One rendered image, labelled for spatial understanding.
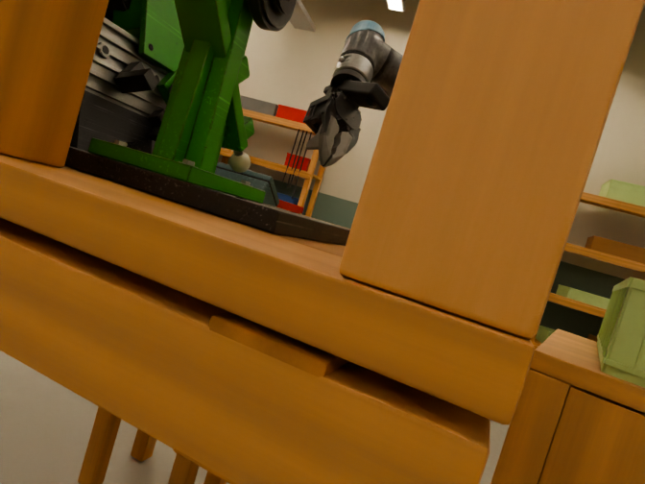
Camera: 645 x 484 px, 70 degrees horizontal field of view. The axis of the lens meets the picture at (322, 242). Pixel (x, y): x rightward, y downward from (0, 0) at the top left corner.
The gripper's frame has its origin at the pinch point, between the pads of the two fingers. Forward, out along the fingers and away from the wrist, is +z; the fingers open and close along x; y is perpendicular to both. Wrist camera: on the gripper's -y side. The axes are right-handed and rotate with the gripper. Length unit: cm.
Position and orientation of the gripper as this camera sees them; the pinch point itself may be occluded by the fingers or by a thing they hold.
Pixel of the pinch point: (328, 158)
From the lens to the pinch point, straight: 82.0
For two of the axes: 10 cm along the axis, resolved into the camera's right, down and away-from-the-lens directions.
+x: -6.4, -5.1, -5.7
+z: -2.9, 8.5, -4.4
